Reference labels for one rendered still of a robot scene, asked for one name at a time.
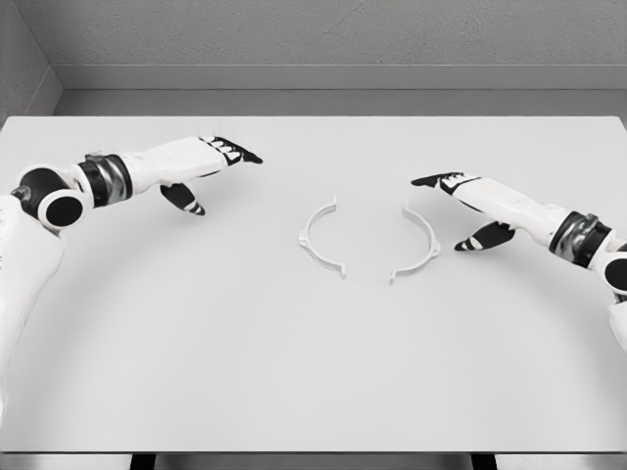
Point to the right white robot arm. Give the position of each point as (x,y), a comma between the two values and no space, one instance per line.
(573,230)

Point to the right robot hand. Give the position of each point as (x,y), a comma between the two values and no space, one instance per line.
(477,193)

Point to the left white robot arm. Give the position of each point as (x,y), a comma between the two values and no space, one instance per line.
(59,245)

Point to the white half pipe clamp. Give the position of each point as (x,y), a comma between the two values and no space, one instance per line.
(421,245)
(313,240)

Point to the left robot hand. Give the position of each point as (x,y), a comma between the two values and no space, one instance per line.
(196,159)

